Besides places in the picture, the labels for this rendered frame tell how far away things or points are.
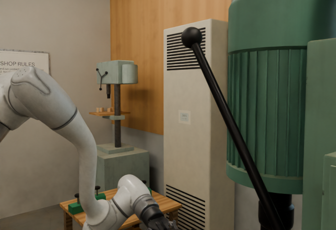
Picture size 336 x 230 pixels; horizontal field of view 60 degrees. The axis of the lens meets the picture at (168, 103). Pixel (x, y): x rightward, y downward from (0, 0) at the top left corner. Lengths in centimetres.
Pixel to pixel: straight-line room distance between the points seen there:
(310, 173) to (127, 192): 85
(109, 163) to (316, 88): 240
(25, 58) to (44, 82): 252
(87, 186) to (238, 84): 74
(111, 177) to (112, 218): 158
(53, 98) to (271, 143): 61
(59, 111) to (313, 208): 68
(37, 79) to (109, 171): 195
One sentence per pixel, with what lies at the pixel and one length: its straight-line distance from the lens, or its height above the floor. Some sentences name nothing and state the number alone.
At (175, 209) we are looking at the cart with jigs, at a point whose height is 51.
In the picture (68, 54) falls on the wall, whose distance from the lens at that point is 353.
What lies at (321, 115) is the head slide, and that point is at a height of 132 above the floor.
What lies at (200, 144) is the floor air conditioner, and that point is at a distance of 209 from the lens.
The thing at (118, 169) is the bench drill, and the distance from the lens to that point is 277.
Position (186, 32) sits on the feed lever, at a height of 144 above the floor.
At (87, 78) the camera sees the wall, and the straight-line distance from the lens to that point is 360.
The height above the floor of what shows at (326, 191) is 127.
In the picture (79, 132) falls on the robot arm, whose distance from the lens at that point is 95.
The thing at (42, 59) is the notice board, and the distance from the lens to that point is 342.
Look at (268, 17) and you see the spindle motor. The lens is 47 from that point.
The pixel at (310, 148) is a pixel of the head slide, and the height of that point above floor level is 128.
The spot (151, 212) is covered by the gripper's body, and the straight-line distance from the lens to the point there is 112.
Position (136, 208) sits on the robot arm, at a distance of 116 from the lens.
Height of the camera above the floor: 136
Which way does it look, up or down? 4 degrees down
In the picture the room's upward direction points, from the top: straight up
